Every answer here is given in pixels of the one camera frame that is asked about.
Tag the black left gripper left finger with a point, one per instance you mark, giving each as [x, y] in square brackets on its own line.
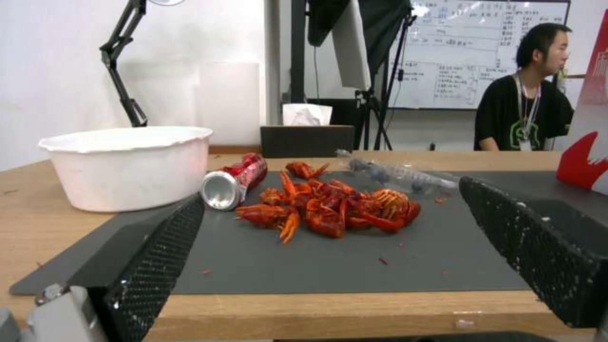
[142, 270]

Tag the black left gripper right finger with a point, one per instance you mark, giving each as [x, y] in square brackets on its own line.
[546, 235]

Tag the white disposable takeout box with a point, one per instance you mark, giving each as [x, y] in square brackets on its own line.
[133, 167]

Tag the red and white delivery bag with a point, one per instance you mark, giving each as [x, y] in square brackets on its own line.
[591, 107]

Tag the dark brown box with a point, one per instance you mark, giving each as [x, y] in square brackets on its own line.
[306, 140]

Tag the crushed red soda can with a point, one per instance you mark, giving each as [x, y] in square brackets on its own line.
[233, 185]

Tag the person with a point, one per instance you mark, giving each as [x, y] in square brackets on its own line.
[522, 107]

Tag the red crayfish shell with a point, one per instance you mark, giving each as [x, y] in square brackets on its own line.
[387, 210]
[318, 203]
[304, 169]
[271, 215]

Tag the crushed clear plastic bottle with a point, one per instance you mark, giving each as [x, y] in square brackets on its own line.
[404, 176]

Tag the small red shell crumb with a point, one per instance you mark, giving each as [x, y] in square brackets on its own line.
[383, 261]

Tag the whiteboard with writing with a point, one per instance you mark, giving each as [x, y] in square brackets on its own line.
[451, 71]

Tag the grey table mat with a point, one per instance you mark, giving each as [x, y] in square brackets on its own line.
[332, 263]

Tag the black light stand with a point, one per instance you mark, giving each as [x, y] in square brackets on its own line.
[375, 114]

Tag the black softbox light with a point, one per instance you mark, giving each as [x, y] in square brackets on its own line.
[351, 32]

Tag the black vertical post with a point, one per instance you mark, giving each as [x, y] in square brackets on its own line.
[298, 50]

